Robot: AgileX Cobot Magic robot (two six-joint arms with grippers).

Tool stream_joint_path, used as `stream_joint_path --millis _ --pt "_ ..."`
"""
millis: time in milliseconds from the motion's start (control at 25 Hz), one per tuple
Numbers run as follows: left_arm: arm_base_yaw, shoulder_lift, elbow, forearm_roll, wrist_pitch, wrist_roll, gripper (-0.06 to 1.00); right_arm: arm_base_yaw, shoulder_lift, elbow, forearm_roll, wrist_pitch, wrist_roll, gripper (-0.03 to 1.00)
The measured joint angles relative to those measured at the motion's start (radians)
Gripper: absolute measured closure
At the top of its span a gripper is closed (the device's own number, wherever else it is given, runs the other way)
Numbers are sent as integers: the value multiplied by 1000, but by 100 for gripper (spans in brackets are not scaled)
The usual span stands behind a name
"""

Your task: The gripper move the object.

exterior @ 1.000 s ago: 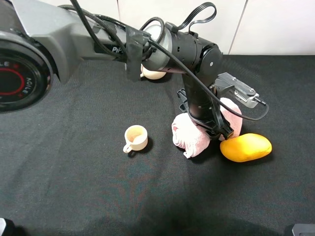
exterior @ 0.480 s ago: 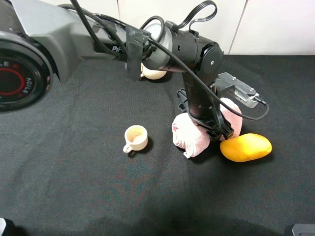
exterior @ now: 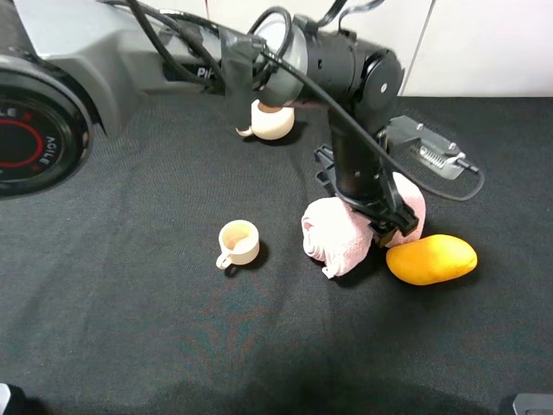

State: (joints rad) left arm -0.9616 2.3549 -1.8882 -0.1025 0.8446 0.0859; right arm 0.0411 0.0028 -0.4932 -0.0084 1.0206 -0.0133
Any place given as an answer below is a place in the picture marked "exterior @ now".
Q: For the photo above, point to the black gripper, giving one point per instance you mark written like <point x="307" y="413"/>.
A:
<point x="352" y="172"/>

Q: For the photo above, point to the pink towel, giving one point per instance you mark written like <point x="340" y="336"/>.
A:
<point x="340" y="238"/>

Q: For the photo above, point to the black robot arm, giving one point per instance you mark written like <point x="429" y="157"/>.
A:
<point x="69" y="67"/>

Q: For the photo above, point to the yellow mango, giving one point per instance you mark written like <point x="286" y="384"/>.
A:
<point x="432" y="260"/>

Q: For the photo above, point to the cream ceramic cup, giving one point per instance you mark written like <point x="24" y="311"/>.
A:
<point x="239" y="244"/>

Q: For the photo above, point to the cream ceramic teapot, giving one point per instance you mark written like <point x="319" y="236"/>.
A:
<point x="269" y="123"/>

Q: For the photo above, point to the black table cloth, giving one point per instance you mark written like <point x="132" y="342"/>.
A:
<point x="112" y="303"/>

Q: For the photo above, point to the grey base corner right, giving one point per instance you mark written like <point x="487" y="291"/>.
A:
<point x="533" y="404"/>

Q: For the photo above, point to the grey base corner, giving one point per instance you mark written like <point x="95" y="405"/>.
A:
<point x="5" y="397"/>
<point x="533" y="404"/>

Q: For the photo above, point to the grey base corner left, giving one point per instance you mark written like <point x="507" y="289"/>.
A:
<point x="5" y="397"/>

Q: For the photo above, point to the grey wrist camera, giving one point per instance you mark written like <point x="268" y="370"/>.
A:
<point x="408" y="139"/>

